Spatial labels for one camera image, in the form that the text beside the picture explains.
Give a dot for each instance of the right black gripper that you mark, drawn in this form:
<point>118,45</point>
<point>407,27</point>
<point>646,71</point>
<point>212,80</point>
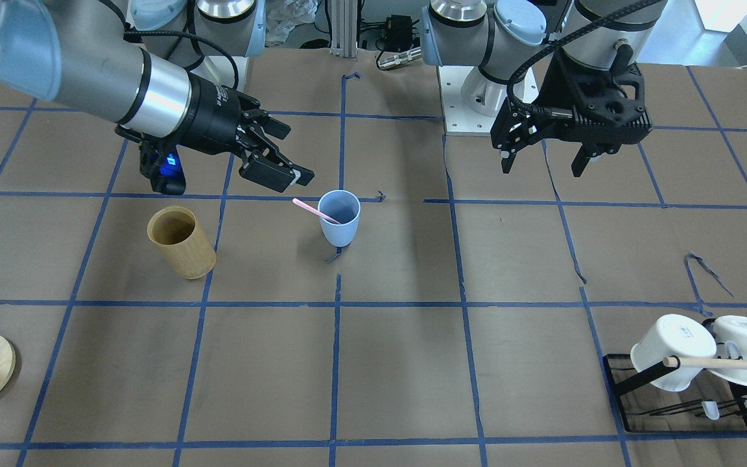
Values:
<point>210,117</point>

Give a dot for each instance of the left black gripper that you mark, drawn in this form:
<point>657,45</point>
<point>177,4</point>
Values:
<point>556,91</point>

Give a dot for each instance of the pink chopstick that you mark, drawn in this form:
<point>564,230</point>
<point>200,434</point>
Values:
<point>307,207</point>

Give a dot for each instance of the light blue plastic cup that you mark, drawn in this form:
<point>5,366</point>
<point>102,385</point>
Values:
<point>345,208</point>

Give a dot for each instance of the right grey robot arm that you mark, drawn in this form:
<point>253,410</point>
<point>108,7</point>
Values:
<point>162,71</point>

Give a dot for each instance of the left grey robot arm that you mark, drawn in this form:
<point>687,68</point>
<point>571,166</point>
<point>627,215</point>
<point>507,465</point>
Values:
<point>512,42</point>

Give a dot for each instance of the bamboo chopstick holder cup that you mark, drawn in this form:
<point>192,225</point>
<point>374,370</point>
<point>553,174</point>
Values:
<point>178,235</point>

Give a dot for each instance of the white mug with face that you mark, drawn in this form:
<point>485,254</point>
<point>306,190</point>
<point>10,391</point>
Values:
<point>672,334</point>

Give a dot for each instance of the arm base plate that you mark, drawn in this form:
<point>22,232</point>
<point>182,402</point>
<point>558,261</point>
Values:
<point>219,70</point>
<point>470,101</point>

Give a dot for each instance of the aluminium frame post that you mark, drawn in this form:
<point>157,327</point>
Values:
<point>344,28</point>

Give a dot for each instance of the black wire mug rack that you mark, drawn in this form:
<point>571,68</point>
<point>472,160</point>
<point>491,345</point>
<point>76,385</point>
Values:
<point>679,394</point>

